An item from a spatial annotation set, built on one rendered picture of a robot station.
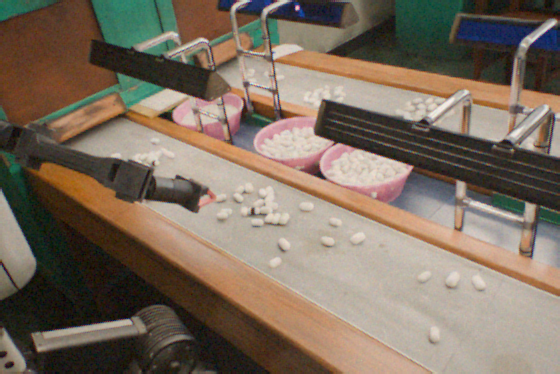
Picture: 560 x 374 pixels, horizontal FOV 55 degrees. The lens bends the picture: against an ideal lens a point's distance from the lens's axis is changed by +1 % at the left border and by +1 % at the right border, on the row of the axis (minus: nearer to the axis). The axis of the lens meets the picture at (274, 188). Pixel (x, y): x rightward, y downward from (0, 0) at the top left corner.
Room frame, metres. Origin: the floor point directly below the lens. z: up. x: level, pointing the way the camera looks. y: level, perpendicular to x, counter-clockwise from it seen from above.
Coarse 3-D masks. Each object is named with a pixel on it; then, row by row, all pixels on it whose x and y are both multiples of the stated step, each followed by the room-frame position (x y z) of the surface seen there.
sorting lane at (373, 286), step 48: (96, 144) 1.76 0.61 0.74; (144, 144) 1.70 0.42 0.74; (288, 192) 1.24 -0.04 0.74; (240, 240) 1.07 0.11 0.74; (288, 240) 1.03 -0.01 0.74; (336, 240) 1.00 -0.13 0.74; (384, 240) 0.97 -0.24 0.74; (288, 288) 0.87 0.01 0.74; (336, 288) 0.84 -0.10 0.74; (384, 288) 0.82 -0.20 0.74; (432, 288) 0.79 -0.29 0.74; (528, 288) 0.75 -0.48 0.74; (384, 336) 0.69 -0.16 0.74; (480, 336) 0.65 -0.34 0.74; (528, 336) 0.63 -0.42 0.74
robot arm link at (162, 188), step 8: (152, 176) 1.00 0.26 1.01; (160, 176) 1.01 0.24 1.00; (152, 184) 0.98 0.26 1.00; (160, 184) 0.98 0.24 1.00; (168, 184) 1.00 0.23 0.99; (152, 192) 0.97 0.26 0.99; (160, 192) 0.98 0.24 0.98; (168, 192) 0.99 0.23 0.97; (152, 200) 0.97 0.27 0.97; (160, 200) 0.98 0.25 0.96; (168, 200) 0.99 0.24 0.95
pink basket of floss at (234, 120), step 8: (224, 96) 1.95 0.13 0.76; (232, 96) 1.92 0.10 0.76; (184, 104) 1.92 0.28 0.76; (200, 104) 1.95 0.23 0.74; (224, 104) 1.94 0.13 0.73; (232, 104) 1.91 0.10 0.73; (240, 104) 1.86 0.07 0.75; (176, 112) 1.87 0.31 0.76; (184, 112) 1.90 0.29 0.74; (240, 112) 1.79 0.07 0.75; (176, 120) 1.82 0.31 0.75; (232, 120) 1.75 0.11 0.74; (192, 128) 1.73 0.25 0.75; (208, 128) 1.71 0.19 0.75; (216, 128) 1.72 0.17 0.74; (232, 128) 1.76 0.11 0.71; (208, 136) 1.73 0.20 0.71; (216, 136) 1.73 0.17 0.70
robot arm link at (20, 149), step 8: (0, 120) 1.24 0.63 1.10; (0, 128) 1.21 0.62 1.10; (8, 128) 1.23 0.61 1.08; (16, 128) 1.27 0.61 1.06; (24, 128) 1.23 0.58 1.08; (0, 136) 1.20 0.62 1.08; (8, 136) 1.22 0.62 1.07; (16, 136) 1.26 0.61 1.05; (24, 136) 1.22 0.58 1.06; (0, 144) 1.20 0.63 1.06; (8, 144) 1.25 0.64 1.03; (16, 144) 1.22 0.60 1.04; (24, 144) 1.21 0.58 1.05; (8, 152) 1.20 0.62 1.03; (16, 152) 1.20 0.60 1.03; (24, 152) 1.19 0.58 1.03
